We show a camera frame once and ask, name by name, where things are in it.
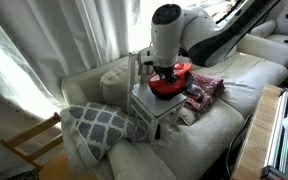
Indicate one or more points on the beige sofa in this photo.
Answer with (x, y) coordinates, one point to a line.
(187, 148)

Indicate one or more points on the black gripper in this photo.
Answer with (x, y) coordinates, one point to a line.
(166, 73)

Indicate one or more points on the black hat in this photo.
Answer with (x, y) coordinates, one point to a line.
(165, 91)

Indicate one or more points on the small white wooden chair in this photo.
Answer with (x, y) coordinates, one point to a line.
(143, 103)

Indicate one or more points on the red patterned cushion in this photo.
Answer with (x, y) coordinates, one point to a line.
(212, 88)

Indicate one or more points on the black and yellow flashlight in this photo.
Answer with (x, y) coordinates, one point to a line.
(195, 93)

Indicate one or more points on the light wooden table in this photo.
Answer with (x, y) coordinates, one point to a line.
(252, 156)

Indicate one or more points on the white curtain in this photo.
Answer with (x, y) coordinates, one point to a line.
(43, 41)

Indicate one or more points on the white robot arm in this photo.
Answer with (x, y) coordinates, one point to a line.
(194, 34)

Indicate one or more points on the red hat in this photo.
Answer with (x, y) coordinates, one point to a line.
(179, 69)

